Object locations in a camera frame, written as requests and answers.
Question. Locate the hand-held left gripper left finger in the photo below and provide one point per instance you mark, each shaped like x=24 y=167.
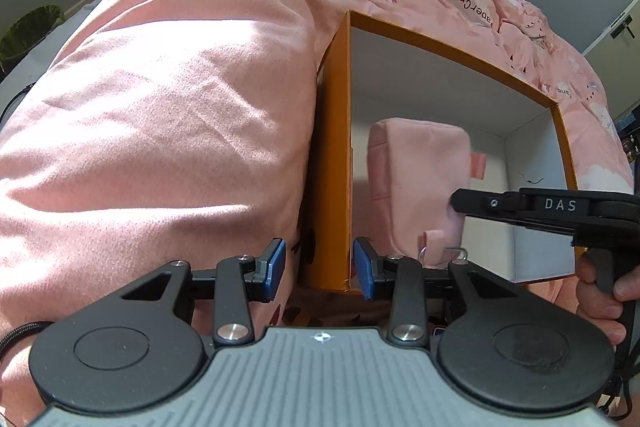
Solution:
x=276 y=268

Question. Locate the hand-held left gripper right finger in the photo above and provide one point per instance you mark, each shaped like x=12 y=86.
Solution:
x=364 y=271

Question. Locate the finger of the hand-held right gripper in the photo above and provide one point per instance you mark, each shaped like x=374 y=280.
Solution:
x=482 y=203

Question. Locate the pink fabric pouch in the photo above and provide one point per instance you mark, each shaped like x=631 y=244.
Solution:
x=415 y=167

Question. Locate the orange cardboard box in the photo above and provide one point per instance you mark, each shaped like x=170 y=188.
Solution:
x=334 y=132

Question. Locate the person's right hand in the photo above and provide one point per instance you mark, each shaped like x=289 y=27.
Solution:
x=597 y=307

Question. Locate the cluttered shelf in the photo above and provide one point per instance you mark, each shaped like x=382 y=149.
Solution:
x=630 y=137

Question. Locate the pink printed blanket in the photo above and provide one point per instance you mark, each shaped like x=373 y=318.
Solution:
x=150 y=107

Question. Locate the green trash bin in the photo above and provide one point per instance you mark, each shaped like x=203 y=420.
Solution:
x=25 y=38

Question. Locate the dark wall fixture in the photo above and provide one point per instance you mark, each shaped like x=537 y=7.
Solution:
x=622 y=27

